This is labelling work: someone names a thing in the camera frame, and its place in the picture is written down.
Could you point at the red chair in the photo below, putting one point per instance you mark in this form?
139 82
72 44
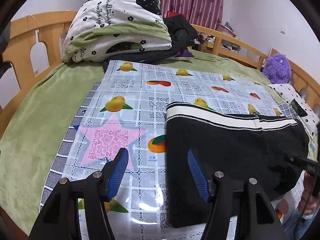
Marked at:
172 14

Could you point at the dark phone on pillow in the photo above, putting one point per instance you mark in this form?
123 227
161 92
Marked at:
300 111

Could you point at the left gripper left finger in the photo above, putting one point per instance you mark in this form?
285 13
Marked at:
59 217

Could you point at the fruit print plastic mat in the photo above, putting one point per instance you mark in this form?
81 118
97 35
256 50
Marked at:
128 109

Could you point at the folded white green quilt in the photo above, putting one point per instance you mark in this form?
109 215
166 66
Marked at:
103 28

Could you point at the purple plush toy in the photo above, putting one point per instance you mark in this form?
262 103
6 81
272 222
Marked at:
277 69

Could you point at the cluttered desk behind bed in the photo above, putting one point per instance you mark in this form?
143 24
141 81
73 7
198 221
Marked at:
219 37

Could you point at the white flower print pillow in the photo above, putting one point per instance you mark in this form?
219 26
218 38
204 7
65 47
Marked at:
288 93

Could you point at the black pants with white stripe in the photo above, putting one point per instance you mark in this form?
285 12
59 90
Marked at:
239 145

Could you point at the black jacket on bed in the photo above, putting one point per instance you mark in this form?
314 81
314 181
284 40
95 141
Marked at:
182 35

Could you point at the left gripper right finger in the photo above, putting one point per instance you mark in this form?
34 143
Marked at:
256 217

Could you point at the green plush bed blanket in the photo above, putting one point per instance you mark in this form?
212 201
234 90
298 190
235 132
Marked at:
34 134

